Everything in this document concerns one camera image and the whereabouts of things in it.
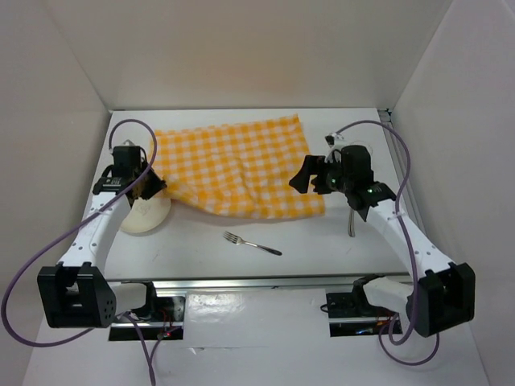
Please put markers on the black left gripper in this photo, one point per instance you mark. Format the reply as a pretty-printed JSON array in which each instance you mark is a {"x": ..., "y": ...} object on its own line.
[{"x": 156, "y": 185}]

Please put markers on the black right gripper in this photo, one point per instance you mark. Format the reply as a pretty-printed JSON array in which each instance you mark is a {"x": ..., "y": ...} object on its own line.
[{"x": 311, "y": 166}]

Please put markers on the yellow white checkered cloth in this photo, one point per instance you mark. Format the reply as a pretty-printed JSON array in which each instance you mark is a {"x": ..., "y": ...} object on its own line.
[{"x": 238, "y": 170}]

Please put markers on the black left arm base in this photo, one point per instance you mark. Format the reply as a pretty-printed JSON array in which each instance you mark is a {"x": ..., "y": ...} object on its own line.
[{"x": 143, "y": 312}]

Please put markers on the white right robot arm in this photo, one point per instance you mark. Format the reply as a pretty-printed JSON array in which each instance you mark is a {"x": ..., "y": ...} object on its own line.
[{"x": 443, "y": 293}]

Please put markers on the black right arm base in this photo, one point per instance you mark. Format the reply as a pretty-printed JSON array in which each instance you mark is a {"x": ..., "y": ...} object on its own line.
[{"x": 350, "y": 314}]

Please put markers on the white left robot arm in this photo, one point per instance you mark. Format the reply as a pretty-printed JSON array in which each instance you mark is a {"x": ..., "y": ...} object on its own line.
[{"x": 74, "y": 292}]

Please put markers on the cream round plate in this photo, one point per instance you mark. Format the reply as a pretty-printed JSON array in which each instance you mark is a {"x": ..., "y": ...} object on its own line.
[{"x": 146, "y": 215}]

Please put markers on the clear plastic cup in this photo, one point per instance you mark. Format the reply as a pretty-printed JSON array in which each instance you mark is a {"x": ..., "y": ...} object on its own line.
[{"x": 364, "y": 144}]

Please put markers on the silver table knife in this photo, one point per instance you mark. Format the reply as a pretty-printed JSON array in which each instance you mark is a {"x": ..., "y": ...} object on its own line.
[{"x": 351, "y": 223}]

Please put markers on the silver fork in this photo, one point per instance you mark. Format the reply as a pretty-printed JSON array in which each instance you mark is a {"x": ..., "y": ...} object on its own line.
[{"x": 239, "y": 241}]

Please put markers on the white front cover board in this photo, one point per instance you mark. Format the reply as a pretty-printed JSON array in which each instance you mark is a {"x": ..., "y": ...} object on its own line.
[{"x": 276, "y": 337}]

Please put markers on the aluminium right side rail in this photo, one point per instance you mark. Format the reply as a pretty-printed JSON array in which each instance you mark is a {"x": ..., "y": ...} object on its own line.
[{"x": 399, "y": 162}]

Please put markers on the aluminium rail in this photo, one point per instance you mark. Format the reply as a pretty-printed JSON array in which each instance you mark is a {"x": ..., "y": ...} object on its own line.
[
  {"x": 399, "y": 162},
  {"x": 171, "y": 286}
]

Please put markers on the aluminium front rail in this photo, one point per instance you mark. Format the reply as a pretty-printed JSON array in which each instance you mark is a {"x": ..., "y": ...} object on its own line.
[{"x": 171, "y": 286}]

